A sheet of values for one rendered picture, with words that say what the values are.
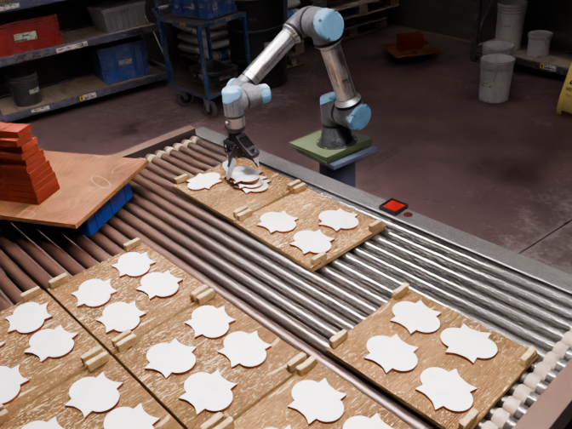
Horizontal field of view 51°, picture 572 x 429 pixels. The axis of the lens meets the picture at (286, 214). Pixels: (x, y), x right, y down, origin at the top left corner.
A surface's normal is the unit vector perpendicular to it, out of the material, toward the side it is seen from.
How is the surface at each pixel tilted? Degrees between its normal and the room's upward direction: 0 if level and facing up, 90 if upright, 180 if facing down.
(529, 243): 0
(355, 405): 0
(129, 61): 90
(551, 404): 0
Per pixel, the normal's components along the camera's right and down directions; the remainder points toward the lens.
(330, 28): 0.48, 0.26
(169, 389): -0.07, -0.85
